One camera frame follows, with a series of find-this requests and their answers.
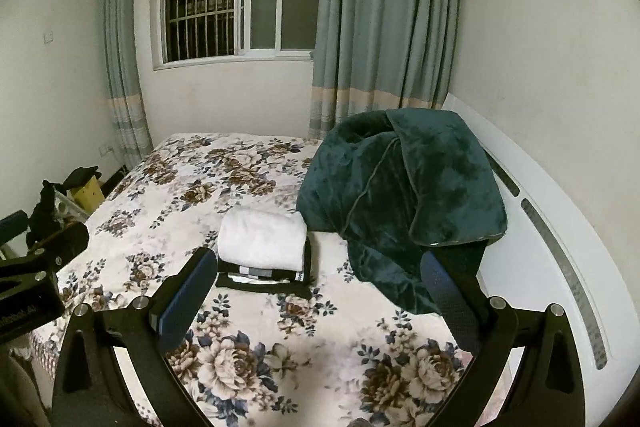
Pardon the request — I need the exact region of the narrow grey-blue curtain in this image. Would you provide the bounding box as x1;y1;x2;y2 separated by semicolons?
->
99;0;154;172

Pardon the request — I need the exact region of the floral quilt bed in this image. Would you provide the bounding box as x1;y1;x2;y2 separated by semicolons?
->
27;132;501;427

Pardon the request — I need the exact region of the wide grey-blue curtain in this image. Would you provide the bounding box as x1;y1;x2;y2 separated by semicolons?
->
307;0;462;140

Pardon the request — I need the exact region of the black folded garment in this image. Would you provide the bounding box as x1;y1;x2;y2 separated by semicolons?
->
215;273;312;301

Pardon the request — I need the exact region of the black item on yellow box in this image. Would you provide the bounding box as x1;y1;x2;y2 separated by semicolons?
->
62;166;102;188

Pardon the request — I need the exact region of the dark green plush blanket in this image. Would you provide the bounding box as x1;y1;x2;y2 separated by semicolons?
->
295;108;509;316

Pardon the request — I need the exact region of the black cloth pile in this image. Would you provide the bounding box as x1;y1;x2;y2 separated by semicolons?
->
26;179;65;249

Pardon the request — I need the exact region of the yellow box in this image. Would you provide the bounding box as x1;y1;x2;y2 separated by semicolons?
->
69;177;104;212

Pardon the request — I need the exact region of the white bed headboard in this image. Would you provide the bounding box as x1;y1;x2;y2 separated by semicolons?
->
442;92;640;427

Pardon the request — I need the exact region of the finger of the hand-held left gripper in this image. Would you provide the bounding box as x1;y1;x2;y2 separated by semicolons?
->
0;221;91;284
0;209;29;249

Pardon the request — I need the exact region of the white knit sweater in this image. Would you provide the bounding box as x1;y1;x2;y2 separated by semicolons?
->
218;206;307;274

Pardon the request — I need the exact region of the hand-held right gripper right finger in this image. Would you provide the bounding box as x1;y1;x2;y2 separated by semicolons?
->
420;251;587;427

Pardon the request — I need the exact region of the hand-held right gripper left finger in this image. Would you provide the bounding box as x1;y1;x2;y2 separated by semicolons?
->
50;247;219;427

